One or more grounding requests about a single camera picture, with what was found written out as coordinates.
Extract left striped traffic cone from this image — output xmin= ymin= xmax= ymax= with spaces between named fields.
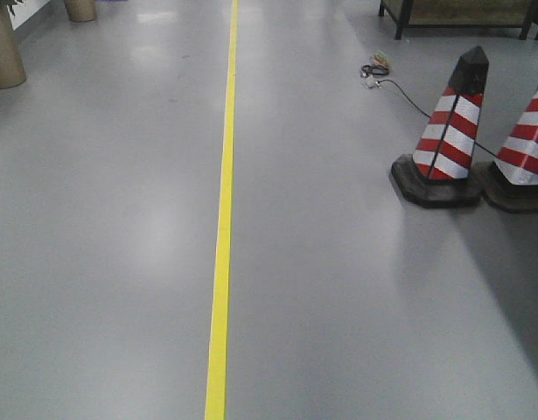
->
xmin=391 ymin=45 xmax=489 ymax=208

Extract striped traffic cone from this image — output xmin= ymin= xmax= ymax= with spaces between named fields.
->
xmin=473 ymin=87 xmax=538 ymax=213
xmin=391 ymin=45 xmax=489 ymax=208

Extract wooden black-framed cabinet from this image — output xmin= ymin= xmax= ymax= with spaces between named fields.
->
xmin=378 ymin=0 xmax=538 ymax=40

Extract right striped traffic cone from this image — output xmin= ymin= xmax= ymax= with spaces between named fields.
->
xmin=473 ymin=87 xmax=538 ymax=213

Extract gold plant pot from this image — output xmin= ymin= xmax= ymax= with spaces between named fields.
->
xmin=63 ymin=0 xmax=97 ymax=23
xmin=0 ymin=1 xmax=27 ymax=89

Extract black floor cable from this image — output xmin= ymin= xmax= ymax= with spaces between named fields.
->
xmin=380 ymin=78 xmax=500 ymax=158

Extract floor socket with wires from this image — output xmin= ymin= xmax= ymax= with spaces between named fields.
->
xmin=360 ymin=50 xmax=391 ymax=89

